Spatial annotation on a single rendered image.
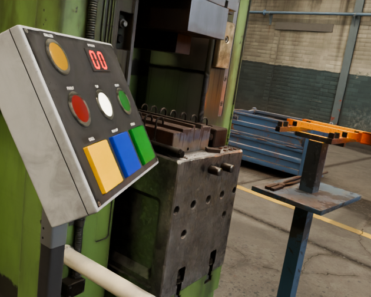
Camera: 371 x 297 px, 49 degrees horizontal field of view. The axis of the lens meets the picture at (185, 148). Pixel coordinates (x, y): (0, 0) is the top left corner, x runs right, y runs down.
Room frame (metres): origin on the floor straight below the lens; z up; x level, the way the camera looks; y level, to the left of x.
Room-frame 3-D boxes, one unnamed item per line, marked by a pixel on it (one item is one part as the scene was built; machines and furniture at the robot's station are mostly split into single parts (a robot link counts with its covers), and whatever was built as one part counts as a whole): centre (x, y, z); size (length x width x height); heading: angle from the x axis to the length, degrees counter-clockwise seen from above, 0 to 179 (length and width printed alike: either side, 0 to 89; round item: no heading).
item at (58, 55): (0.62, 0.21, 1.16); 0.05 x 0.03 x 0.04; 145
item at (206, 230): (1.41, 0.13, 0.69); 0.56 x 0.38 x 0.45; 55
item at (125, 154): (0.71, 0.11, 1.01); 0.07 x 0.05 x 0.07; 170
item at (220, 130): (1.42, -0.07, 0.95); 0.12 x 0.08 x 0.06; 55
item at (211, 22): (1.36, 0.16, 1.32); 0.42 x 0.20 x 0.10; 55
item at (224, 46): (1.57, -0.09, 1.27); 0.09 x 0.02 x 0.17; 145
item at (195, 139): (1.36, 0.16, 0.96); 0.42 x 0.20 x 0.09; 55
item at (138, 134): (0.81, 0.09, 1.01); 0.07 x 0.05 x 0.07; 170
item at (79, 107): (0.62, 0.17, 1.09); 0.05 x 0.03 x 0.04; 145
